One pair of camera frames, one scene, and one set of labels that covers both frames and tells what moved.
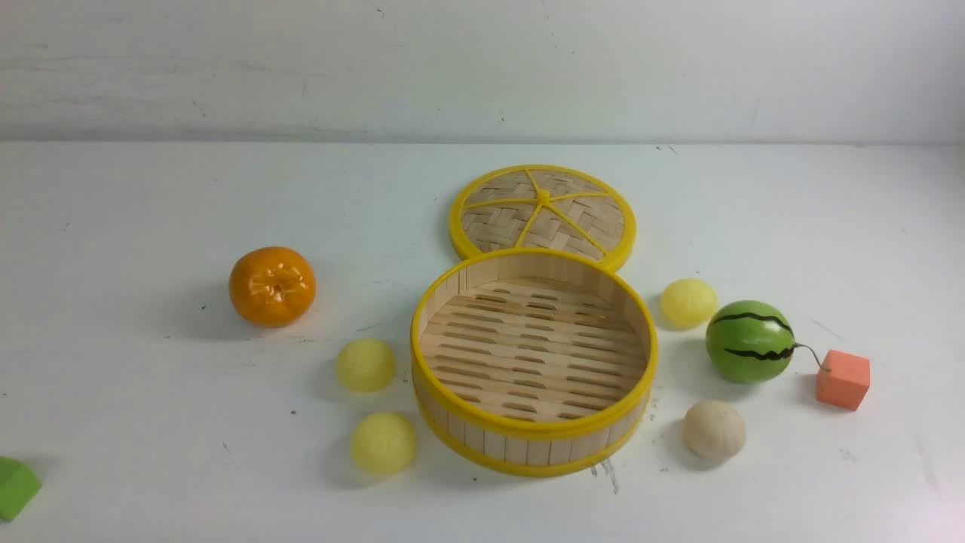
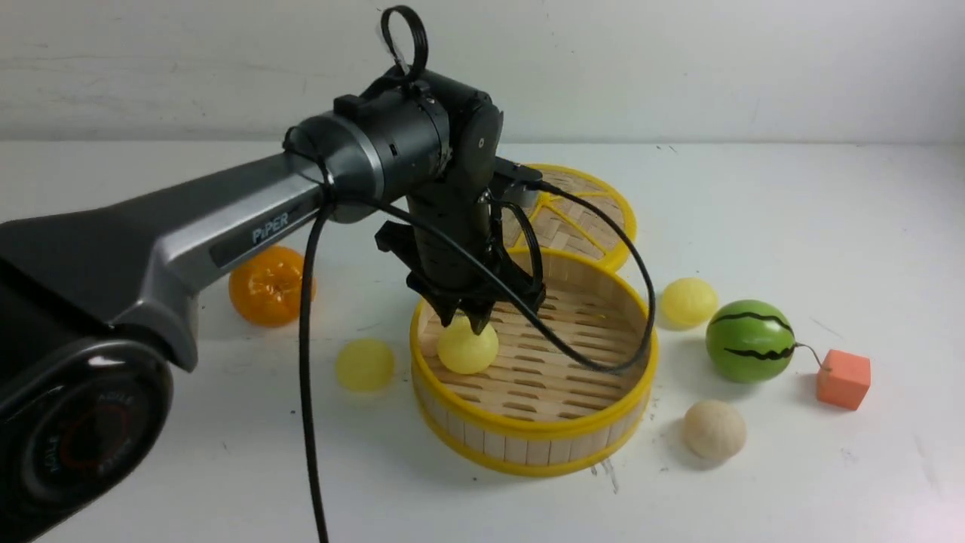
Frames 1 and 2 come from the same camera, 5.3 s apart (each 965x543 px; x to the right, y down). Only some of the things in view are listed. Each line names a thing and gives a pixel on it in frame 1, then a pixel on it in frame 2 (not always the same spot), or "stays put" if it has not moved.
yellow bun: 688,302 stays put
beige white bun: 713,428 stays put
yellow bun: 383,442 to 463,351
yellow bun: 365,365 stays put
